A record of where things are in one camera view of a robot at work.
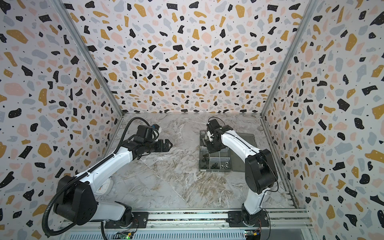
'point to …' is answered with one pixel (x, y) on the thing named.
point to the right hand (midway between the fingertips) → (209, 146)
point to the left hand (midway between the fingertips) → (165, 142)
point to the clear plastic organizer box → (223, 160)
